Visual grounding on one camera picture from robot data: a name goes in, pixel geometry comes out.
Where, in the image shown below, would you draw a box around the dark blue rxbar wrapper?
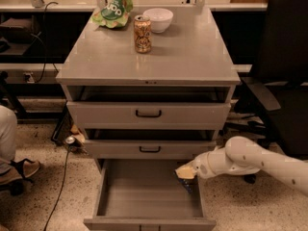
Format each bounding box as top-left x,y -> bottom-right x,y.
177,176 -> 193,193

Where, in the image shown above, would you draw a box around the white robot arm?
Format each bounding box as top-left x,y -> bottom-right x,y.
175,136 -> 308,195

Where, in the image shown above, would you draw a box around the grey open bottom drawer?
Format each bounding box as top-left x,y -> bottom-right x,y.
84,159 -> 216,231

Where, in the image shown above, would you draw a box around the grey drawer cabinet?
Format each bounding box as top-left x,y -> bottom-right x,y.
55,5 -> 242,178

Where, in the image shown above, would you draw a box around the grey middle drawer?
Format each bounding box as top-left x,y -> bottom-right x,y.
85,140 -> 216,159

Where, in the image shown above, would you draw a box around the grey top drawer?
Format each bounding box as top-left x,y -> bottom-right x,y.
67,101 -> 230,130

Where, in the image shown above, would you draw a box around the black office chair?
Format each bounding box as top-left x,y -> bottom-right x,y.
222,0 -> 308,185

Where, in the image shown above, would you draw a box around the orange soda can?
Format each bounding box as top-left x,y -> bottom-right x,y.
134,14 -> 151,53

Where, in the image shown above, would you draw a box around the white bowl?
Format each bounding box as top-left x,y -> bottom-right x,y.
143,8 -> 173,33

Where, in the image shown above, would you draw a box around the green chip bag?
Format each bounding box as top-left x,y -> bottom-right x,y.
91,0 -> 133,29

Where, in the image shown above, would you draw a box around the person leg light trousers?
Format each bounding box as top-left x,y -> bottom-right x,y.
0,106 -> 17,161

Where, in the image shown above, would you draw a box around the black floor cable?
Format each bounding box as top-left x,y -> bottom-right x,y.
42,146 -> 72,231

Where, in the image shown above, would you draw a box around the black hanging cable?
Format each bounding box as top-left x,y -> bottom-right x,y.
30,1 -> 60,84

